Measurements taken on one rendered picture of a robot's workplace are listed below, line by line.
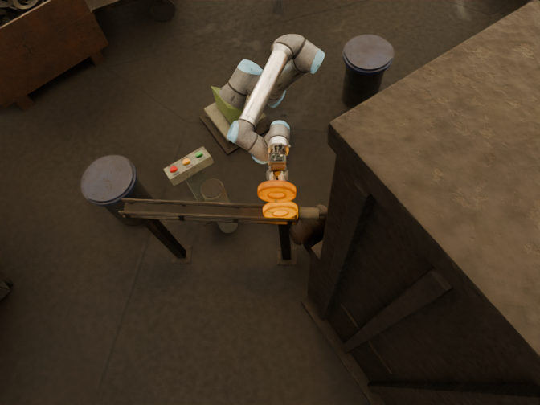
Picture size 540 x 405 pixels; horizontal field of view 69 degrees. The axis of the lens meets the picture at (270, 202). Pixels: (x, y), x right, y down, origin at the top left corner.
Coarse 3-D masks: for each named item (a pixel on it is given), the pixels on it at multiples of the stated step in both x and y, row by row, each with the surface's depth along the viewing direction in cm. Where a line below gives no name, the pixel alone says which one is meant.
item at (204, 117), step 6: (204, 114) 285; (204, 120) 283; (210, 120) 283; (270, 120) 279; (210, 126) 280; (258, 126) 277; (264, 126) 277; (216, 132) 278; (258, 132) 275; (264, 132) 276; (216, 138) 276; (222, 138) 275; (222, 144) 273; (228, 144) 273; (234, 144) 273; (228, 150) 271; (234, 150) 271
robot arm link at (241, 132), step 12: (288, 36) 189; (300, 36) 191; (276, 48) 188; (288, 48) 187; (276, 60) 185; (288, 60) 194; (264, 72) 184; (276, 72) 185; (264, 84) 181; (252, 96) 179; (264, 96) 180; (252, 108) 177; (240, 120) 175; (252, 120) 176; (228, 132) 177; (240, 132) 173; (252, 132) 176; (240, 144) 175; (252, 144) 175
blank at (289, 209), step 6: (270, 204) 169; (276, 204) 168; (282, 204) 167; (288, 204) 168; (294, 204) 171; (264, 210) 171; (270, 210) 169; (276, 210) 170; (282, 210) 170; (288, 210) 171; (294, 210) 171; (264, 216) 176; (270, 216) 176; (276, 216) 177; (282, 216) 177; (288, 216) 178
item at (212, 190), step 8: (208, 184) 204; (216, 184) 203; (208, 192) 202; (216, 192) 201; (224, 192) 206; (208, 200) 203; (216, 200) 203; (224, 200) 210; (224, 224) 234; (232, 224) 239
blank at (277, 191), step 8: (264, 184) 151; (272, 184) 149; (280, 184) 149; (288, 184) 151; (264, 192) 153; (272, 192) 159; (280, 192) 153; (288, 192) 152; (264, 200) 160; (272, 200) 160; (280, 200) 160; (288, 200) 160
